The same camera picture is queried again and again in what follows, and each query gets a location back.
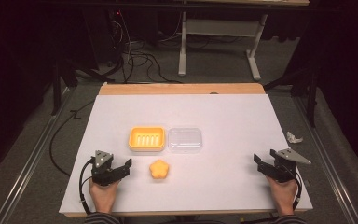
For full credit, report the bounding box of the crumpled white paper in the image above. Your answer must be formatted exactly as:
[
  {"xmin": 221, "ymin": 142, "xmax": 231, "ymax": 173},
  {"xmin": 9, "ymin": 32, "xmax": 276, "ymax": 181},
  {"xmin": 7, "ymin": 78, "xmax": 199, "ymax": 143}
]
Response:
[{"xmin": 285, "ymin": 131, "xmax": 304, "ymax": 145}]

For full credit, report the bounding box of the metal floor rail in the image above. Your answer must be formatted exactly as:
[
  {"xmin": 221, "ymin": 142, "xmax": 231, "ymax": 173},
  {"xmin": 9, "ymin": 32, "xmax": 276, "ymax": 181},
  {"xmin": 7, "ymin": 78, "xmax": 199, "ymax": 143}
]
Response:
[
  {"xmin": 294, "ymin": 95, "xmax": 356, "ymax": 224},
  {"xmin": 0, "ymin": 87, "xmax": 73, "ymax": 224}
]

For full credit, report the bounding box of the black metal stand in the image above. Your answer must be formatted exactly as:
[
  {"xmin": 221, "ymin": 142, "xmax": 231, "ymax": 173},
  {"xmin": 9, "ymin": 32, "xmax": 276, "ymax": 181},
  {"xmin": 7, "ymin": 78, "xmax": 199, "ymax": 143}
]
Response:
[
  {"xmin": 49, "ymin": 57, "xmax": 79, "ymax": 117},
  {"xmin": 263, "ymin": 66, "xmax": 321, "ymax": 129}
]

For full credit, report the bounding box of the white table mat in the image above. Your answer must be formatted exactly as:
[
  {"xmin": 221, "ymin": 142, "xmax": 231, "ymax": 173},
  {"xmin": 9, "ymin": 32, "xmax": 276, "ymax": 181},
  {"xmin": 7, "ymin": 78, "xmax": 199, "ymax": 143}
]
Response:
[{"xmin": 58, "ymin": 93, "xmax": 314, "ymax": 215}]

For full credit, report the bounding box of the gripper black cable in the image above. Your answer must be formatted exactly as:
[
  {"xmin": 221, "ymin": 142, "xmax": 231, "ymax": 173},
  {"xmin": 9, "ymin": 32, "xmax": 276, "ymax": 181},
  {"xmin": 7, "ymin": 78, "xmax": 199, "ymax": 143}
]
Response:
[
  {"xmin": 78, "ymin": 158, "xmax": 96, "ymax": 216},
  {"xmin": 291, "ymin": 172, "xmax": 303, "ymax": 211}
]

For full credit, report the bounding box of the person's right hand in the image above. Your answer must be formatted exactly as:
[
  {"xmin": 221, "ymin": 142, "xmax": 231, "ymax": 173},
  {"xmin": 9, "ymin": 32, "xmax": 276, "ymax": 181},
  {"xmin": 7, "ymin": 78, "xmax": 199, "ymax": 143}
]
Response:
[{"xmin": 265, "ymin": 175, "xmax": 299, "ymax": 217}]

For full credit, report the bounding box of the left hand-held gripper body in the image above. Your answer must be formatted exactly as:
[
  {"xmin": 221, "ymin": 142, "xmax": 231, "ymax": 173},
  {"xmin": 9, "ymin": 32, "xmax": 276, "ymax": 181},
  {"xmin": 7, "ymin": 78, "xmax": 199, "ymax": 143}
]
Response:
[{"xmin": 90, "ymin": 149, "xmax": 119, "ymax": 188}]

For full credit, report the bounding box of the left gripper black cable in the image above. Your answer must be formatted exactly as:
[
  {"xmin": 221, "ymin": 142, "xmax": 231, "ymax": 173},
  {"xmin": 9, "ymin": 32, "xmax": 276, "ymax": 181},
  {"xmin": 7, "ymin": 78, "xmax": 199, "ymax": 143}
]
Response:
[{"xmin": 78, "ymin": 158, "xmax": 96, "ymax": 216}]

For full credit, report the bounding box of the bundle of black cables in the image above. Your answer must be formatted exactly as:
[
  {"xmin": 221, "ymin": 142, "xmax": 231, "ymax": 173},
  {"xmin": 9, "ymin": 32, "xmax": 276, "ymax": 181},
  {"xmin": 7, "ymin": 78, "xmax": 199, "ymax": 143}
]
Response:
[{"xmin": 107, "ymin": 10, "xmax": 183, "ymax": 85}]

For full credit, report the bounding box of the white desk frame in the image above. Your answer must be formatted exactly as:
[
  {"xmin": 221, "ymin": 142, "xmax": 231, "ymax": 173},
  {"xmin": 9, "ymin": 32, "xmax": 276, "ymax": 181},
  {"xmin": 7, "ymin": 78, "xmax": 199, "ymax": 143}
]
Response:
[{"xmin": 177, "ymin": 11, "xmax": 269, "ymax": 82}]

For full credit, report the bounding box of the orange flower-shaped soap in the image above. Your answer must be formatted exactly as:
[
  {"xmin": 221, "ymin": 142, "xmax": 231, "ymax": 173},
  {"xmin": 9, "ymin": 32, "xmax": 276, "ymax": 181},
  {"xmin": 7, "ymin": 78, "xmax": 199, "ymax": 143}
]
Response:
[{"xmin": 148, "ymin": 159, "xmax": 171, "ymax": 180}]

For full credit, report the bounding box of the black floor cable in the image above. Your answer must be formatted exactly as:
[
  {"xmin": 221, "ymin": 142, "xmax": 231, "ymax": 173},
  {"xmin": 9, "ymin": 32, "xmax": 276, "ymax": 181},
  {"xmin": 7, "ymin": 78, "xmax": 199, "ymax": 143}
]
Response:
[{"xmin": 48, "ymin": 100, "xmax": 95, "ymax": 177}]

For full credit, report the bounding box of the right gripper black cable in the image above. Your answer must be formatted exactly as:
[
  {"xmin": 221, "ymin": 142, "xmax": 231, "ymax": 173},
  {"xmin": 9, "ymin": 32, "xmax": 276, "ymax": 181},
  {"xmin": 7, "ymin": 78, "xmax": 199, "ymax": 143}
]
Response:
[{"xmin": 291, "ymin": 172, "xmax": 303, "ymax": 211}]

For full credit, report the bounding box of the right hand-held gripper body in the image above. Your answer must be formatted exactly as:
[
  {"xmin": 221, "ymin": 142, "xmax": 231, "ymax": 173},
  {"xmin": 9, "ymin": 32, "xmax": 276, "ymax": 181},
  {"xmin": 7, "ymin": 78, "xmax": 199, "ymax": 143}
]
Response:
[{"xmin": 269, "ymin": 147, "xmax": 312, "ymax": 183}]

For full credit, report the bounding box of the person's left hand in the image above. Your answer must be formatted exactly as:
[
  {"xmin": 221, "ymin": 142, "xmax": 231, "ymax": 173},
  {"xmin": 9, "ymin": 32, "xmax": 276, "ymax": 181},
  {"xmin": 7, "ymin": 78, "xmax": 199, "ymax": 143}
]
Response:
[{"xmin": 89, "ymin": 179, "xmax": 121, "ymax": 215}]

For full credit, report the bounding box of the clear plastic lid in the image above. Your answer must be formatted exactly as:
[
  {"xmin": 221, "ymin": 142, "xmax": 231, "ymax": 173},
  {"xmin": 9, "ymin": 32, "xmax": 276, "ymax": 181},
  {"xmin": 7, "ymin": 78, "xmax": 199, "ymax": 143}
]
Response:
[{"xmin": 166, "ymin": 127, "xmax": 204, "ymax": 154}]

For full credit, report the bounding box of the orange soap dish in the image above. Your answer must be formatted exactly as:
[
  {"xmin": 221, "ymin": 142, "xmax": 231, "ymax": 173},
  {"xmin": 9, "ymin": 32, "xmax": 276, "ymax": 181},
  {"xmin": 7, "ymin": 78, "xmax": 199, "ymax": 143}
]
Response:
[{"xmin": 128, "ymin": 125, "xmax": 167, "ymax": 153}]

